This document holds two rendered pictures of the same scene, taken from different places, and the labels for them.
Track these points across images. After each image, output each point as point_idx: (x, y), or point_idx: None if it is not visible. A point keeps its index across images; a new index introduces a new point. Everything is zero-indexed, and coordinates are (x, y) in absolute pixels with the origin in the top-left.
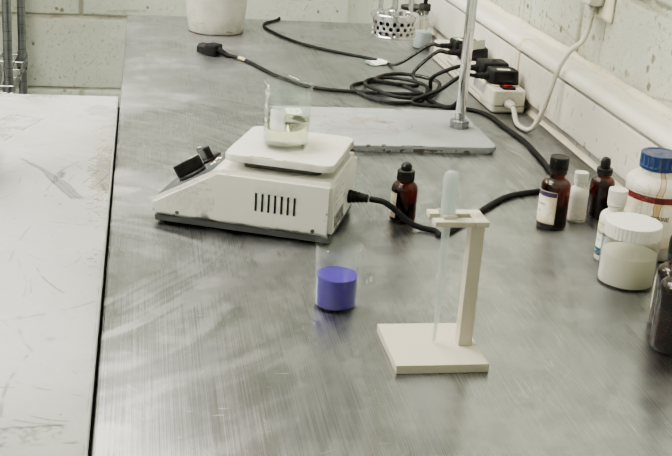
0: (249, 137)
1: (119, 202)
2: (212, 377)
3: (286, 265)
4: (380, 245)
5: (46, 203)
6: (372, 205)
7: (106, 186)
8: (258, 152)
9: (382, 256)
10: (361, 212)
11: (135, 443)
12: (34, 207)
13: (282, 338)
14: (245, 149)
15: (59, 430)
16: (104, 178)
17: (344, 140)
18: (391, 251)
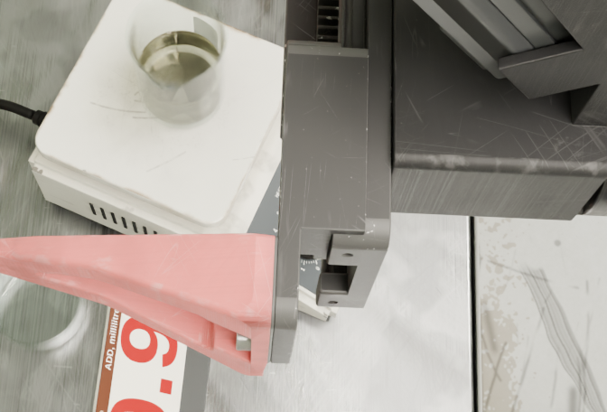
0: (242, 143)
1: (458, 248)
2: None
3: None
4: (49, 44)
5: (580, 246)
6: (0, 222)
7: (485, 334)
8: (239, 55)
9: (60, 4)
10: (33, 187)
11: None
12: (596, 228)
13: None
14: (261, 72)
15: None
16: (491, 382)
17: (57, 126)
18: (39, 22)
